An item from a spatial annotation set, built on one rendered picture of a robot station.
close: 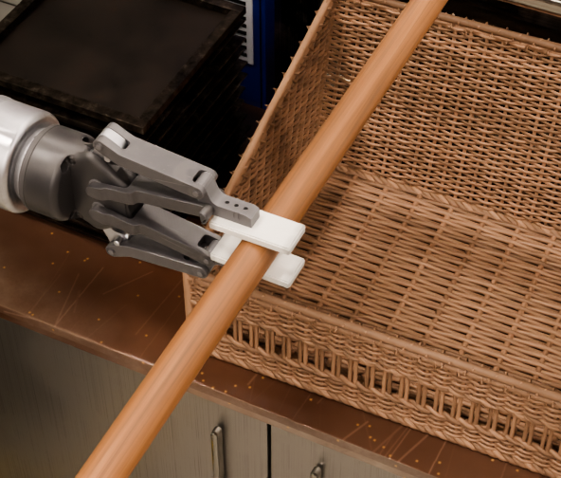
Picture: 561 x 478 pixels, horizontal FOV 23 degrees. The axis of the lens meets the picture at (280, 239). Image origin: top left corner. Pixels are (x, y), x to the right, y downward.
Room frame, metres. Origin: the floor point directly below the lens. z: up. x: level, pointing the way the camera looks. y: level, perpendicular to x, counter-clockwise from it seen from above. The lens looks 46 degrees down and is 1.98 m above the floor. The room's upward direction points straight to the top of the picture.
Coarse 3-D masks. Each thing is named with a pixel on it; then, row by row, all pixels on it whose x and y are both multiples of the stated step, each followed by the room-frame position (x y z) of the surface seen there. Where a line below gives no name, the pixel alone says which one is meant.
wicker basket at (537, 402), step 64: (384, 0) 1.54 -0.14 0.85; (320, 64) 1.52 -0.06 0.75; (448, 64) 1.48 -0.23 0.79; (512, 64) 1.45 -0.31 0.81; (384, 128) 1.48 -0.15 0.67; (448, 128) 1.45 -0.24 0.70; (512, 128) 1.42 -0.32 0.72; (256, 192) 1.32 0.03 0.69; (320, 192) 1.43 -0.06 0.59; (384, 192) 1.43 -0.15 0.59; (448, 192) 1.42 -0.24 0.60; (512, 192) 1.39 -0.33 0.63; (320, 256) 1.30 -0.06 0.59; (384, 256) 1.30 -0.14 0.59; (448, 256) 1.31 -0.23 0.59; (512, 256) 1.30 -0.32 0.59; (256, 320) 1.11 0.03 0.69; (320, 320) 1.07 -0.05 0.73; (384, 320) 1.19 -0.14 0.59; (448, 320) 1.19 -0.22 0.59; (512, 320) 1.19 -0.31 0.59; (320, 384) 1.07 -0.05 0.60; (384, 384) 1.04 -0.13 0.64; (448, 384) 1.01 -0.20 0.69; (512, 384) 0.97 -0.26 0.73; (512, 448) 0.97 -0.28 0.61
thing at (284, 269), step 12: (228, 240) 0.77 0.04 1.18; (240, 240) 0.77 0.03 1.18; (216, 252) 0.75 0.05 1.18; (228, 252) 0.75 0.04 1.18; (276, 264) 0.74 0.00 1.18; (288, 264) 0.74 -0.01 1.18; (300, 264) 0.74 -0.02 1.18; (264, 276) 0.73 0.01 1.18; (276, 276) 0.73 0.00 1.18; (288, 276) 0.73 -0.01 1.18
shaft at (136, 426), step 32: (416, 0) 1.05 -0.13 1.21; (416, 32) 1.01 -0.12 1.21; (384, 64) 0.95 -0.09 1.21; (352, 96) 0.91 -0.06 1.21; (320, 128) 0.87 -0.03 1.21; (352, 128) 0.88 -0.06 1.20; (320, 160) 0.83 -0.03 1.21; (288, 192) 0.79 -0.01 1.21; (256, 256) 0.72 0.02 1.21; (224, 288) 0.69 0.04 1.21; (192, 320) 0.66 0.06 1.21; (224, 320) 0.66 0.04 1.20; (192, 352) 0.63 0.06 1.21; (160, 384) 0.60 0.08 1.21; (128, 416) 0.57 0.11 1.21; (160, 416) 0.58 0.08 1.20; (96, 448) 0.55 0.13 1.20; (128, 448) 0.55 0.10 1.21
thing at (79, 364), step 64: (256, 128) 1.58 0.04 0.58; (0, 256) 1.31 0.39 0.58; (64, 256) 1.31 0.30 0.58; (0, 320) 1.23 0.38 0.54; (64, 320) 1.20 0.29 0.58; (128, 320) 1.20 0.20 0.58; (0, 384) 1.24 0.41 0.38; (64, 384) 1.19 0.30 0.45; (128, 384) 1.14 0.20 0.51; (192, 384) 1.09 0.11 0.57; (256, 384) 1.09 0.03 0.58; (0, 448) 1.26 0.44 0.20; (64, 448) 1.20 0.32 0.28; (192, 448) 1.10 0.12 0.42; (256, 448) 1.06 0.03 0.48; (320, 448) 1.02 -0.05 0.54; (384, 448) 0.99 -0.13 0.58; (448, 448) 0.99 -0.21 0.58
